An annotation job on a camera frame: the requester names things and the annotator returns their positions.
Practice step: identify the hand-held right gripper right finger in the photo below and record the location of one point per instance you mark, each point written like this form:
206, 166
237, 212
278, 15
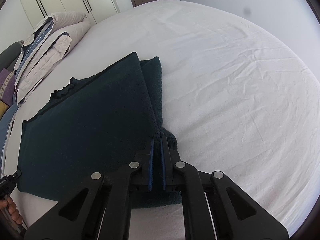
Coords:
163, 165

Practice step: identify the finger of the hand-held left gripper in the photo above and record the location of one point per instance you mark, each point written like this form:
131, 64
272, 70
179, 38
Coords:
17, 173

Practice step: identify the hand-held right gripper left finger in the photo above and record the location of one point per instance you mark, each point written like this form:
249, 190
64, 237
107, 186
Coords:
150, 165

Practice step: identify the dark green sweater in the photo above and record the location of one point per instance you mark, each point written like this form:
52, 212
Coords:
87, 130

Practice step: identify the person's left hand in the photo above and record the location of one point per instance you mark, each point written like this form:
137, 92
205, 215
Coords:
12, 210

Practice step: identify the large blue pillow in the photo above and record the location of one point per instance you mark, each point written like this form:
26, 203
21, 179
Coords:
6, 123

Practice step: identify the purple cushion with patterned band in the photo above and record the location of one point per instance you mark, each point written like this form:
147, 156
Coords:
6, 85

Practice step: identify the bed with white sheet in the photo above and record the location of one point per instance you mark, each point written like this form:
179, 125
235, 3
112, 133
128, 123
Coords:
225, 80

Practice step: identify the dark grey upholstered headboard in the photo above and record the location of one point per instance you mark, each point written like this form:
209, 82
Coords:
8, 55

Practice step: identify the folded grey and blue duvet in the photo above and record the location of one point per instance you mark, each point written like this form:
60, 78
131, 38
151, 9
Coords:
71, 25

